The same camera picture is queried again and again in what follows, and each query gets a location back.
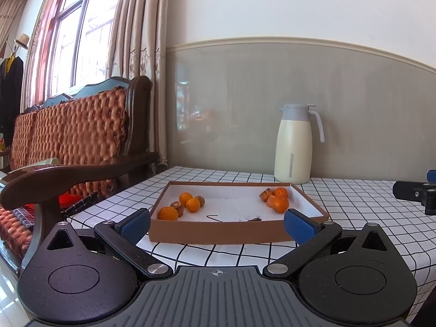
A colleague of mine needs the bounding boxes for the black white checked tablecloth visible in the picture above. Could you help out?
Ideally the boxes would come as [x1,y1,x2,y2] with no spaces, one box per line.
[66,166,436,321]

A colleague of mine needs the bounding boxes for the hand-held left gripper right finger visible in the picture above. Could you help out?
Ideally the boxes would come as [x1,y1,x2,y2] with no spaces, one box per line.
[263,209,398,279]

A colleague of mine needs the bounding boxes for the black checked cloth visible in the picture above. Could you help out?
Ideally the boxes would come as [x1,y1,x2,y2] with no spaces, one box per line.
[61,192,99,217]

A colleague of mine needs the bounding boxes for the dark coat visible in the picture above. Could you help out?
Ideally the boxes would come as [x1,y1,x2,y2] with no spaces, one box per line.
[0,54,24,147]

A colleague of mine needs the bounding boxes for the brown curtain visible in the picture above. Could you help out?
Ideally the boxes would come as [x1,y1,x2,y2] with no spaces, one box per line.
[0,0,28,58]

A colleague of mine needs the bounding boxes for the plaid cloth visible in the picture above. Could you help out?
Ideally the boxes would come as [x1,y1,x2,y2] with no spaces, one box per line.
[12,204,36,227]

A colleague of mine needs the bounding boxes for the red cloth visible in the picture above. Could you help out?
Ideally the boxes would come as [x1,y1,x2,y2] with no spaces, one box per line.
[56,193,80,208]

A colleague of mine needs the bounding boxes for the cream thermos jug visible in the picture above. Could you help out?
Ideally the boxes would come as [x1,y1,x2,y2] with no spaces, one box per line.
[274,103,325,184]

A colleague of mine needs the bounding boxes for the wooden sofa with orange cushions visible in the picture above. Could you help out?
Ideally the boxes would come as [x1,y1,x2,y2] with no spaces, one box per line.
[0,75,161,273]

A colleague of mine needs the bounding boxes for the shallow brown cardboard box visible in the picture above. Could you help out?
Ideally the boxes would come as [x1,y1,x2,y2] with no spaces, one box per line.
[147,181,329,245]

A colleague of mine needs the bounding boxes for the beige embroidered curtain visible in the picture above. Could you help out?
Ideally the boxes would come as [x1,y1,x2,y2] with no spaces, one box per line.
[104,0,171,174]

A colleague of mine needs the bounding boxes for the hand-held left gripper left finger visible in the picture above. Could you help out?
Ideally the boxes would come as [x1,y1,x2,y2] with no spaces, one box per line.
[36,207,174,279]

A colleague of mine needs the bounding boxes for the window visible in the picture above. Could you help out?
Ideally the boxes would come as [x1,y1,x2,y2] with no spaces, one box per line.
[37,0,133,98]

